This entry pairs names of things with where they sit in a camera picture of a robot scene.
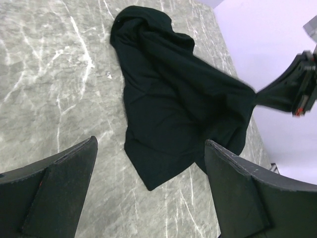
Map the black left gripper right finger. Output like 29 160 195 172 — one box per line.
205 140 317 238

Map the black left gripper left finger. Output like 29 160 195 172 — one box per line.
0 136 98 238

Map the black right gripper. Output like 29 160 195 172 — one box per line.
273 51 317 117

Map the black t-shirt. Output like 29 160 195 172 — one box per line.
110 5 296 190

